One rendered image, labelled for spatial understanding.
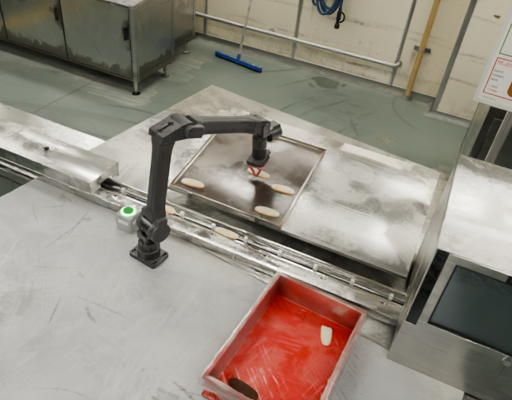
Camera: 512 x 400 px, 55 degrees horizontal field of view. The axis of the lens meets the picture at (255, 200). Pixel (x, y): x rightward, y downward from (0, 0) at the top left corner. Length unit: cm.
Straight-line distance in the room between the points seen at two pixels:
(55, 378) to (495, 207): 134
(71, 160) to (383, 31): 377
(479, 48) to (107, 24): 321
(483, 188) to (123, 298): 119
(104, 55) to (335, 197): 313
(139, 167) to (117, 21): 239
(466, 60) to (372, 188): 297
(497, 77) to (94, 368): 181
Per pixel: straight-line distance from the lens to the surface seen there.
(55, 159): 219
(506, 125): 231
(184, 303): 168
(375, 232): 193
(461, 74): 496
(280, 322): 166
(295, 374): 155
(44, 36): 515
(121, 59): 460
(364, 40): 532
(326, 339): 164
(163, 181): 163
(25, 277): 184
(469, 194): 158
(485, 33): 484
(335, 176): 211
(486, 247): 140
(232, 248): 181
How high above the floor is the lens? 212
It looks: 38 degrees down
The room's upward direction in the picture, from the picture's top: 7 degrees clockwise
